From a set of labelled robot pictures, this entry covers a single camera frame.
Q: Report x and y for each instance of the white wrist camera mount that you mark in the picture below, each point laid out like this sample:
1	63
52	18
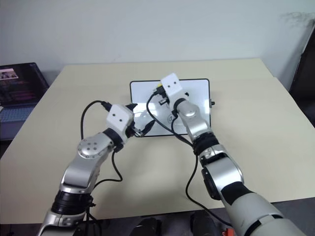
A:
172	84
119	118

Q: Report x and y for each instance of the open laptop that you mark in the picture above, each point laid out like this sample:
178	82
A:
17	86

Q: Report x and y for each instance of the dark chair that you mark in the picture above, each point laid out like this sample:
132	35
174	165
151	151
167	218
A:
305	86

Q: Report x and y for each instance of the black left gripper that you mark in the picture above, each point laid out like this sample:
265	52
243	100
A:
131	130

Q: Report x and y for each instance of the dark rounded shape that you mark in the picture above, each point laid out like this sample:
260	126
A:
147	227
203	225

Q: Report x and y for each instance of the small orange object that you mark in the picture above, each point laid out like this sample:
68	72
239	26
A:
227	232

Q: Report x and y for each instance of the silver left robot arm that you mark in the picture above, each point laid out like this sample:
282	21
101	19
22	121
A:
81	167

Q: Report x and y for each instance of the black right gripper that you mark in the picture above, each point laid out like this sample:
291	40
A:
163	99

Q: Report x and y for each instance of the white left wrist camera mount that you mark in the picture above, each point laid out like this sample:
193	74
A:
119	118

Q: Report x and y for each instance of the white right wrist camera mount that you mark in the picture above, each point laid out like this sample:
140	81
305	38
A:
172	84

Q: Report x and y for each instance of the whiteboard with black frame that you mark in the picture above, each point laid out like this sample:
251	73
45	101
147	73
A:
197	108

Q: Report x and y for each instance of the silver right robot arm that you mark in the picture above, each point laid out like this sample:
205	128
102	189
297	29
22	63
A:
221	172

